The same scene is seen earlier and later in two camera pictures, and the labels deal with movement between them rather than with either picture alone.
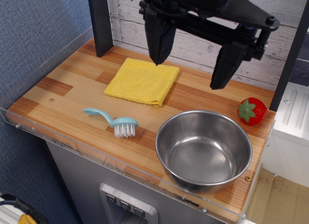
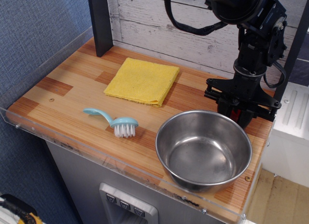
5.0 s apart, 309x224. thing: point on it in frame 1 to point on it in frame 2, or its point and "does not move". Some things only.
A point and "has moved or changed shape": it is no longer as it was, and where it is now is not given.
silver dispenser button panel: [120, 207] does not move
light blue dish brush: [124, 127] does not move
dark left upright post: [101, 22] does not move
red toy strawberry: [252, 111] has moved or changed shape
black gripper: [222, 18] to [244, 91]
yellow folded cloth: [143, 81] does not move
